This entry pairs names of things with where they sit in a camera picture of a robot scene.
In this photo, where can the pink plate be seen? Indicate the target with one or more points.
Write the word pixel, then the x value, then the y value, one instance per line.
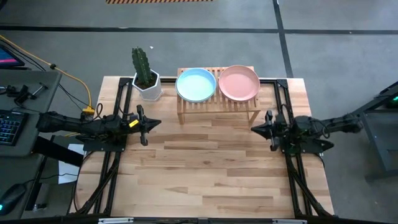
pixel 238 83

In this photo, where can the green cactus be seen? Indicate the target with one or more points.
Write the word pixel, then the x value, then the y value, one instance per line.
pixel 141 67

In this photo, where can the black rectangular bar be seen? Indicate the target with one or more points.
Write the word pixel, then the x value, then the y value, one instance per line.
pixel 59 151

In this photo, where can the silver table bracket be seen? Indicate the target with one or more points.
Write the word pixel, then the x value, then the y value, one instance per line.
pixel 289 221
pixel 115 221

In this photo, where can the white paper sheet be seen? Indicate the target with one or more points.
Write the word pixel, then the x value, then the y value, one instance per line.
pixel 66 174

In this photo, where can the white plant pot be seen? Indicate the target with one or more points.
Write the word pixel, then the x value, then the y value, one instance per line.
pixel 152 91

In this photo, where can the black computer mouse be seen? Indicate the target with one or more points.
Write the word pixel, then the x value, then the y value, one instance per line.
pixel 12 197

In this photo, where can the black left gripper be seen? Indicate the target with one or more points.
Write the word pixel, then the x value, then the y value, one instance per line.
pixel 133 126

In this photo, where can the black aluminium table frame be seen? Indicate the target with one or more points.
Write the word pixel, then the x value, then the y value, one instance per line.
pixel 124 81

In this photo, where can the light blue plate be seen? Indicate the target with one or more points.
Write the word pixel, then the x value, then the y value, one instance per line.
pixel 196 84

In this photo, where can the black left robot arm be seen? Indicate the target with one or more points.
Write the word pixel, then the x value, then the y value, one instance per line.
pixel 68 123

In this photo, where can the grey side desk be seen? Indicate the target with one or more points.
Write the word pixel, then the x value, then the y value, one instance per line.
pixel 37 109

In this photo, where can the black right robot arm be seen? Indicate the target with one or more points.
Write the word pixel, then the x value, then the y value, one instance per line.
pixel 329 124

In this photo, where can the pink-lit screen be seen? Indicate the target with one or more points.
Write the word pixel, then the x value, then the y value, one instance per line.
pixel 7 57

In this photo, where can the dark metal cart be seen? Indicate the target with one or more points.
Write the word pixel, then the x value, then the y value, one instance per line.
pixel 377 137

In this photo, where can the slatted wooden shelf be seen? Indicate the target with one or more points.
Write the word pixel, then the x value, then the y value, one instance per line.
pixel 217 107

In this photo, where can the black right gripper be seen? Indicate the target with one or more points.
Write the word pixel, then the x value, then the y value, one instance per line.
pixel 280 130

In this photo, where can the black clamp tool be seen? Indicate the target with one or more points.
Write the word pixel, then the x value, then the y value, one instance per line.
pixel 21 95

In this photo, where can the backlit black keyboard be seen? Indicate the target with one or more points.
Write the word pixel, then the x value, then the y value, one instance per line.
pixel 11 127

